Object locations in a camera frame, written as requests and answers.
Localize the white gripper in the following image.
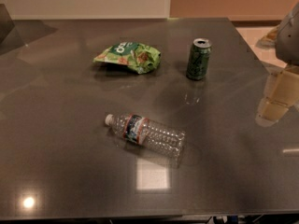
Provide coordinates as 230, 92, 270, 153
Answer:
257, 3, 299, 121

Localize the clear plastic water bottle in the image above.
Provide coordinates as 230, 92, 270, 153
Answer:
105, 114, 186, 159

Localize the green soda can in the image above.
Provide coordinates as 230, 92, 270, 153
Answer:
186, 38, 212, 80

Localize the green chip bag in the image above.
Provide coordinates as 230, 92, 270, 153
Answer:
93, 42, 161, 75

